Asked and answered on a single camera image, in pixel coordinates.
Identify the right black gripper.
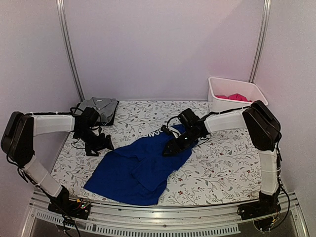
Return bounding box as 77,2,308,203
163,129,202,157

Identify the white plastic laundry bin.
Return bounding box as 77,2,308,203
208,77,268,112

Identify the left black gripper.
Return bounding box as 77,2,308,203
75,128,115,156

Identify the aluminium frame post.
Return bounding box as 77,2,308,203
56,0,85,101
248,0,272,83

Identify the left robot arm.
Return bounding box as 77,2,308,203
0,108,114,214

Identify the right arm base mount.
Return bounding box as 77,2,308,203
237,199,281,232

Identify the pink garment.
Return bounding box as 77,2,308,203
215,93,252,102

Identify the front aluminium rail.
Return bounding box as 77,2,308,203
21,191,312,237

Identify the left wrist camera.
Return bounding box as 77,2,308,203
80,107,100,128

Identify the floral tablecloth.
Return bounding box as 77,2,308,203
51,101,262,206

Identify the left aluminium frame post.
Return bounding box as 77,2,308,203
56,0,85,101

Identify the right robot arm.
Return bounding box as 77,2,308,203
161,100,282,215

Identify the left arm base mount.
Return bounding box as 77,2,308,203
48,196,91,220

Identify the right aluminium frame post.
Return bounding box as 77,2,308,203
248,0,272,83

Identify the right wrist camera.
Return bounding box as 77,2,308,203
161,108,199,135

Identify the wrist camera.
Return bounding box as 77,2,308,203
80,107,100,128
161,108,199,135

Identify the blue t-shirt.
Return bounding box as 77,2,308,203
84,130,192,205

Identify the grey shirt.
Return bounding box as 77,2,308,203
71,97,119,126

